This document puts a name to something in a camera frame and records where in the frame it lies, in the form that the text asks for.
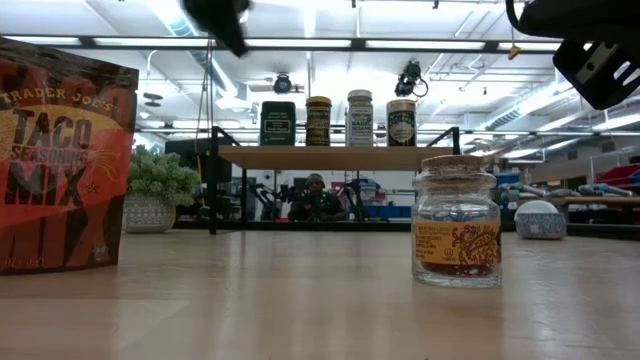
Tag black aluminium table frame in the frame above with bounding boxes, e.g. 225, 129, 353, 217
172, 219, 640, 241

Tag orange taco seasoning packet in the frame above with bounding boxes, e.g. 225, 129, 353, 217
0, 35, 140, 276

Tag black monitor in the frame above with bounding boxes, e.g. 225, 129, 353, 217
164, 137, 234, 184

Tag blue storage bin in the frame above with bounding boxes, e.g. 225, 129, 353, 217
364, 204, 412, 220

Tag dark green spice tin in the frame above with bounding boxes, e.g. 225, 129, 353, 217
259, 100, 297, 147

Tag green succulent in patterned pot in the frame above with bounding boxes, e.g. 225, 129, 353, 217
122, 144, 201, 235

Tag small cork-top glass jar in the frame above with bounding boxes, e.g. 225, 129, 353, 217
410, 153, 504, 290

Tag red storage bin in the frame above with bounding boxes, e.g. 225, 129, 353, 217
594, 164, 640, 189

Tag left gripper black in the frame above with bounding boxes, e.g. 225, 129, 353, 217
180, 0, 254, 58

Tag tan-lid spice jar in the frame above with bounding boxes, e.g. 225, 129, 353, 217
385, 98, 418, 148

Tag wooden workbench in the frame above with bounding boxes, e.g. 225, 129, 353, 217
549, 195, 640, 224

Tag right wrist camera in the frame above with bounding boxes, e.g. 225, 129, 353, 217
552, 38, 640, 112

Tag black mounted camera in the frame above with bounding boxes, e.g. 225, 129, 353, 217
272, 73, 294, 95
393, 59, 430, 99

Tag wooden shelf black metal legs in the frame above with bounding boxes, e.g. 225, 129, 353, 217
208, 125, 462, 236

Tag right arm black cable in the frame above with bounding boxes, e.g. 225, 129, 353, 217
504, 0, 522, 30

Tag white-lid spice jar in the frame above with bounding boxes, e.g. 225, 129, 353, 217
346, 89, 375, 148

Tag person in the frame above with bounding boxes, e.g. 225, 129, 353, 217
287, 172, 349, 223

